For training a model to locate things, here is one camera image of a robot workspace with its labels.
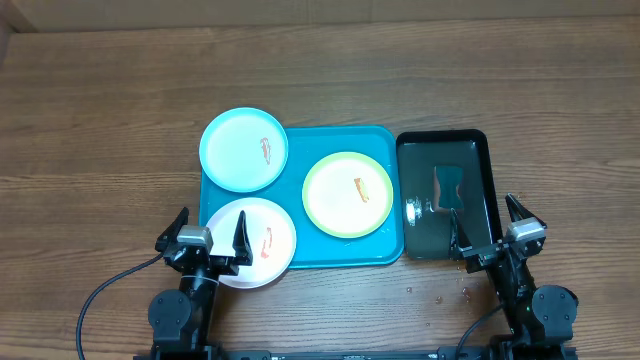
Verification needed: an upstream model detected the black water tray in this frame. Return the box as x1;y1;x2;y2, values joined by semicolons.
396;129;502;260

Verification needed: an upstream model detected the green orange sponge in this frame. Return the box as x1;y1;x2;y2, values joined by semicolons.
433;165;464;212

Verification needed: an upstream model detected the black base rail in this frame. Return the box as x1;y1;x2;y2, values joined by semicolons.
133;345;579;360

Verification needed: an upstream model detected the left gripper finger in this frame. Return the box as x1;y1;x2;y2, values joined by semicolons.
232;210;253;266
154;207;189;252

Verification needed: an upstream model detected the yellow-green plate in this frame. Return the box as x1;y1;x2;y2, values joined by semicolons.
302;152;394;239

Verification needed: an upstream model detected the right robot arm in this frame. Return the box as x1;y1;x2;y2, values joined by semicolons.
449;194;579;359

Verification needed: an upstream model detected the light blue plate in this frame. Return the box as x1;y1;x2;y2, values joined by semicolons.
199;107;289;193

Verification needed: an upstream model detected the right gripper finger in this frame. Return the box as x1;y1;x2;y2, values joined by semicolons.
505;193;536;222
449;209;472;259

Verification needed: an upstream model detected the teal plastic tray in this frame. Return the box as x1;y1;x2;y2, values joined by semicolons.
198;124;405;270

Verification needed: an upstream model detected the white plate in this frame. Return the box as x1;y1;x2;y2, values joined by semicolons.
206;197;296;289

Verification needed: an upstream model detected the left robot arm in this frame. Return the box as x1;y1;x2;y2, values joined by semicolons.
148;208;253;359

